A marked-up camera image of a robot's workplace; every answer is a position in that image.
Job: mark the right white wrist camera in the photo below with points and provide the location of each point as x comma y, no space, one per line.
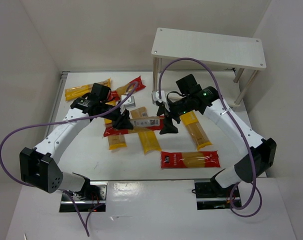
159,98

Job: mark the red spaghetti bag front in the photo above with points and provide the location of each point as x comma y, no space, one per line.
197,159

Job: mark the yellow spaghetti bag top left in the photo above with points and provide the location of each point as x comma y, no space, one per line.
78,91

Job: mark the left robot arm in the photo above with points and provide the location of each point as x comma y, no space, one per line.
39,165

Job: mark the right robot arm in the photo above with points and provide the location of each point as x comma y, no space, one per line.
257,154

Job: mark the red spaghetti bag top centre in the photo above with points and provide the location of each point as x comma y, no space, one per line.
116,94

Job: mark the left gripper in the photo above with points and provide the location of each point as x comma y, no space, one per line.
122,117

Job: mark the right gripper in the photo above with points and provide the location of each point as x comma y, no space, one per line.
167,114

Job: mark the red spaghetti bag with label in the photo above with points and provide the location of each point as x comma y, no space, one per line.
144,124

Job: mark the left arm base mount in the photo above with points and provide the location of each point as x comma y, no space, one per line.
94,200

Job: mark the aluminium table edge rail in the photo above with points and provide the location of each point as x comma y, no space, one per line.
58,95

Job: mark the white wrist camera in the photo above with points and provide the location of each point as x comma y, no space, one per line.
159,98
129,103

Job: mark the yellow spaghetti bag right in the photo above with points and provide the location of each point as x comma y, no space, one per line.
195,130

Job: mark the yellow spaghetti bag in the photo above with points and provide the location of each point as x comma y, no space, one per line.
148,139
195,130
78,91
115,141

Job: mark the yellow spaghetti bag centre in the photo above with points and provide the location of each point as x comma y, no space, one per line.
148,139

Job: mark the white two-tier shelf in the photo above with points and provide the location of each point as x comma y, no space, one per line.
216,50

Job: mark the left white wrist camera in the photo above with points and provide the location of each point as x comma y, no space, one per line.
129,103

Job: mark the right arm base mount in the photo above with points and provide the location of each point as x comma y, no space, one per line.
209,199

